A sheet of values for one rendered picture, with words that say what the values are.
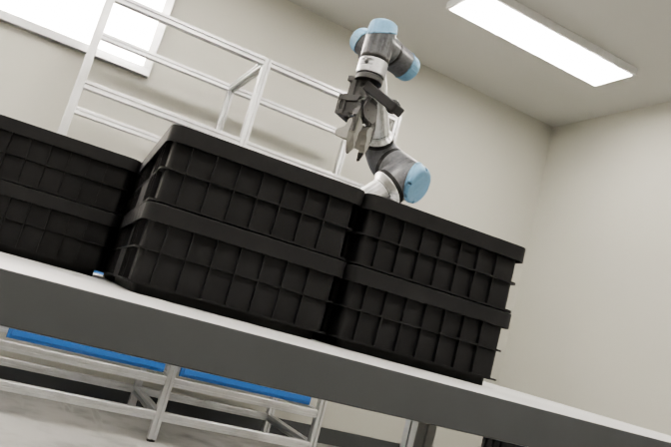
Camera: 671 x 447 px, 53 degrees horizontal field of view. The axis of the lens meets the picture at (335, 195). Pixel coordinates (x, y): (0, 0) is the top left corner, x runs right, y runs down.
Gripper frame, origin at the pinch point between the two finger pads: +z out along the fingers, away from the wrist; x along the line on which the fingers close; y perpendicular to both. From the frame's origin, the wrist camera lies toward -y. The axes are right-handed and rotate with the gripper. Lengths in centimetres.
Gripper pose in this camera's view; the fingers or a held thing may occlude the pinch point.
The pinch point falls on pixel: (355, 153)
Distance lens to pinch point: 167.0
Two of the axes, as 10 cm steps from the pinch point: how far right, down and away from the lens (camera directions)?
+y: -8.4, -1.3, 5.2
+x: -4.7, -2.9, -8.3
